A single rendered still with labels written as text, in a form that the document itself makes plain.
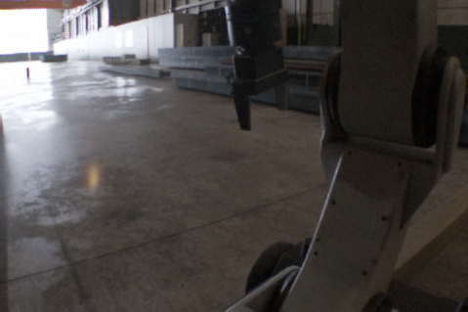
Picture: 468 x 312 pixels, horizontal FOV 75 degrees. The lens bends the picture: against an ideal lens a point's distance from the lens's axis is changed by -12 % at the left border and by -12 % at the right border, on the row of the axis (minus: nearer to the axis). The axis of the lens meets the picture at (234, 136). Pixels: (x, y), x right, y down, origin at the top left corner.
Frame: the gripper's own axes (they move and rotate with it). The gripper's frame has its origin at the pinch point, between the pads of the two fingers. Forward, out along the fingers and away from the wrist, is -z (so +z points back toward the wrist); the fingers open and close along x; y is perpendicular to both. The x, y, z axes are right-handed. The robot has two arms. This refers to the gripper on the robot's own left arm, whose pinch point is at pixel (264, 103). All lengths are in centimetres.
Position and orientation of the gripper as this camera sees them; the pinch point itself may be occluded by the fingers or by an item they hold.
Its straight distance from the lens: 61.8
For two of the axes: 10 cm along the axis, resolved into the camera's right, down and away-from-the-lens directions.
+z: -1.4, -9.2, -3.8
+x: 6.8, -3.6, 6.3
